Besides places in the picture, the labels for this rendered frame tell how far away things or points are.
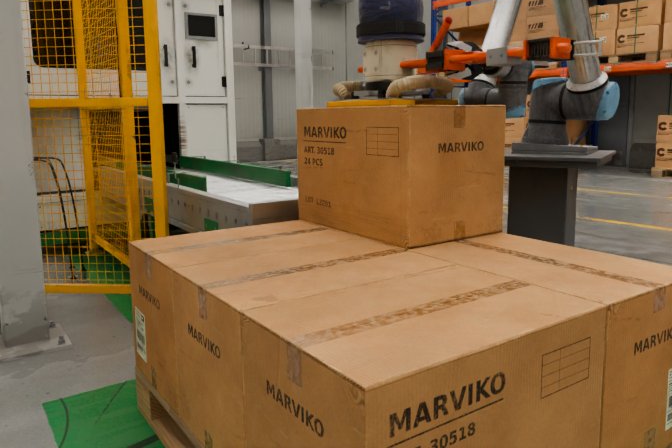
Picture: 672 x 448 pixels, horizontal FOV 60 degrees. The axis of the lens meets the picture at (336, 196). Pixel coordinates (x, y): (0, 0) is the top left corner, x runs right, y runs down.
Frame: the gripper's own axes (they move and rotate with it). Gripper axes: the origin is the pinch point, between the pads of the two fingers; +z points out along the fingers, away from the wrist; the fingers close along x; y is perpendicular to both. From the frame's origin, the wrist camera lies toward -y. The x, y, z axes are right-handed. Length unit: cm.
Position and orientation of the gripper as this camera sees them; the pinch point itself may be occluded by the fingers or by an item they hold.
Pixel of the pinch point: (451, 59)
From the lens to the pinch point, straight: 178.8
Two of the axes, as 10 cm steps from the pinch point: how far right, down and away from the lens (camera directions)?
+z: -8.2, 0.9, -5.7
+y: -5.7, -1.1, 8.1
